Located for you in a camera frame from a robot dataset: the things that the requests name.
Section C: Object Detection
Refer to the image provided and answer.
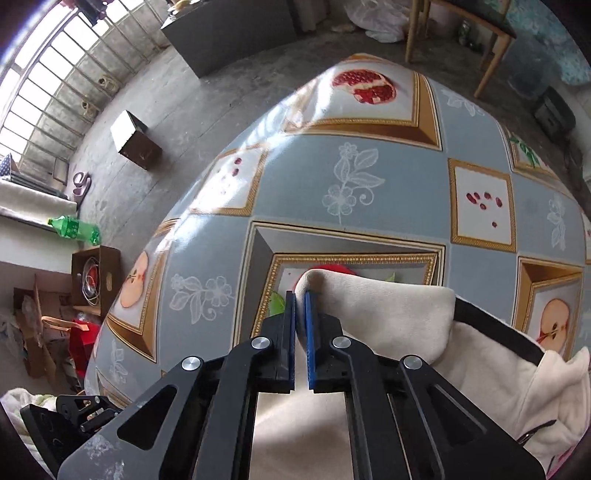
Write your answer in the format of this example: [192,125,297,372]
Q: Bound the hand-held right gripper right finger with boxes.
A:
[304,291,548,480]

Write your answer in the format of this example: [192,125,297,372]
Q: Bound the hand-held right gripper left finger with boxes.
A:
[56,291,296,480]

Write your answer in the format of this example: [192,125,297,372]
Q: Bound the cream zip jacket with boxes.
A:
[252,268,591,480]

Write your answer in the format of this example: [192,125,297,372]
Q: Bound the white fluffy cloth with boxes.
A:
[0,387,47,462]

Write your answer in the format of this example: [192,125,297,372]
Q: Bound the brown paper bag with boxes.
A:
[14,274,75,379]

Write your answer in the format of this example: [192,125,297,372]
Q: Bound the red bag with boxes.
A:
[69,318,101,379]

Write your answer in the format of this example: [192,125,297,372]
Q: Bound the metal bowls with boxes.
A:
[81,256,102,305]

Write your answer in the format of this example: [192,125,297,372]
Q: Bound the cardboard box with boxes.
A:
[71,246,122,319]

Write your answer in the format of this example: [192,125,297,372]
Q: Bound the fruit print tablecloth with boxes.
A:
[83,54,591,416]

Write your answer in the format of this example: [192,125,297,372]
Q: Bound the white ledge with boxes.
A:
[0,178,79,278]

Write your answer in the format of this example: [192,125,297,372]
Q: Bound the green plastic bottle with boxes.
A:
[47,215,101,245]

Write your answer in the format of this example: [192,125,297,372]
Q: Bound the pink slipper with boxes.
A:
[71,171,92,200]

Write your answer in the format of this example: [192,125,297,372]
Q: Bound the small wooden stool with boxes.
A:
[111,111,163,171]

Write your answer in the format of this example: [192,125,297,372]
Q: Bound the grey cabinet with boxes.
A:
[161,0,298,79]

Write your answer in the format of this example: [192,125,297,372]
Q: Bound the large white plastic bag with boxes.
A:
[344,0,409,43]

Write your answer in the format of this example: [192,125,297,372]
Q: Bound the black box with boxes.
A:
[534,87,577,139]

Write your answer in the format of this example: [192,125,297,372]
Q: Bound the empty blue water jug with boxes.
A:
[508,39,557,100]

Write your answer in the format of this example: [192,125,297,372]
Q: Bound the metal window railing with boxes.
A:
[0,0,171,171]

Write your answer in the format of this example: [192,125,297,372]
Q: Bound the wooden chair black seat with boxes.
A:
[405,0,517,99]

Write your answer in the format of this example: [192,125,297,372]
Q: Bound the blue floral wall cloth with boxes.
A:
[503,0,591,86]

